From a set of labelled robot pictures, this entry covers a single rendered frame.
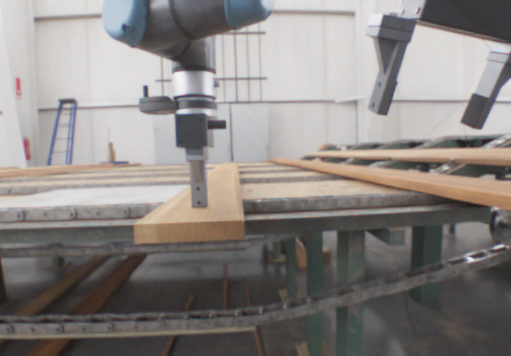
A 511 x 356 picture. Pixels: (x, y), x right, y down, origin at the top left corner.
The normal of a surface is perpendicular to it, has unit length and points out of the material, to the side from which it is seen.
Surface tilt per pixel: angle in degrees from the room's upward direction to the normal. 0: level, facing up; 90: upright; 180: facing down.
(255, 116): 90
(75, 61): 89
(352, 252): 90
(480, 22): 113
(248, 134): 90
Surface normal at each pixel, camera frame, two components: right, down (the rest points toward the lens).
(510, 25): 0.06, 0.47
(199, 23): -0.22, 0.90
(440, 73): 0.11, 0.13
